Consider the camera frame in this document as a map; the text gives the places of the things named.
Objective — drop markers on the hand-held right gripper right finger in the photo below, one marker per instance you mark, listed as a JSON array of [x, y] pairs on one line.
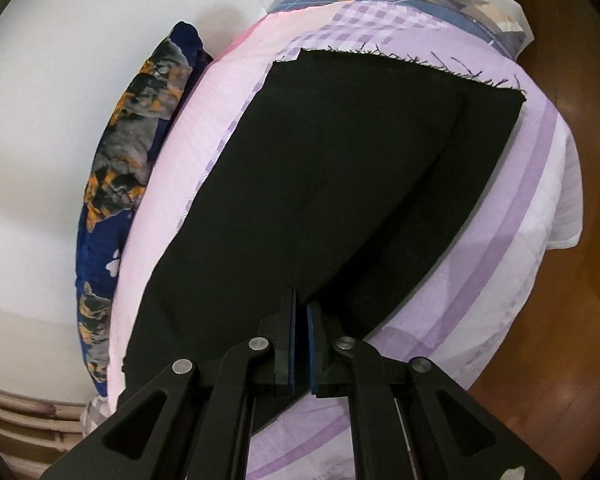
[[311, 352]]

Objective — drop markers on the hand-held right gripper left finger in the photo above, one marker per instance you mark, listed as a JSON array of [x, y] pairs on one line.
[[291, 352]]

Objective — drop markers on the black pants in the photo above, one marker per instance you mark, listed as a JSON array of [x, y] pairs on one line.
[[330, 185]]

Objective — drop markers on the pink purple checked bed sheet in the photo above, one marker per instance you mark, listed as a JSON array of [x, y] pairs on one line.
[[480, 270]]

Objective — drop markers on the beige ribbed panel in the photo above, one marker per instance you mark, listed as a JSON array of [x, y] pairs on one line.
[[25, 425]]

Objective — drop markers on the blue grey patchwork cloth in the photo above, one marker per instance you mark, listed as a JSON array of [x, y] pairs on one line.
[[450, 7]]

